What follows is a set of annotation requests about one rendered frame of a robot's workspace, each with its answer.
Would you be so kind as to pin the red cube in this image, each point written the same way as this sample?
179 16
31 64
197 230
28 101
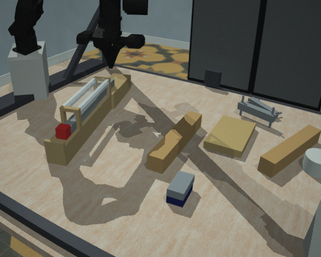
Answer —
63 131

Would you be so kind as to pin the grey cylinder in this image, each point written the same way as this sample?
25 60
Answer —
312 162

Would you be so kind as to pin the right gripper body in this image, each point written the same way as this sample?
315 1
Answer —
134 41

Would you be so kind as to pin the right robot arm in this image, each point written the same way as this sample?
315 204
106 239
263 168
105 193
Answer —
28 11

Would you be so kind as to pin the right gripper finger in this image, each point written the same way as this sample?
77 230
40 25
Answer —
114 54
107 53

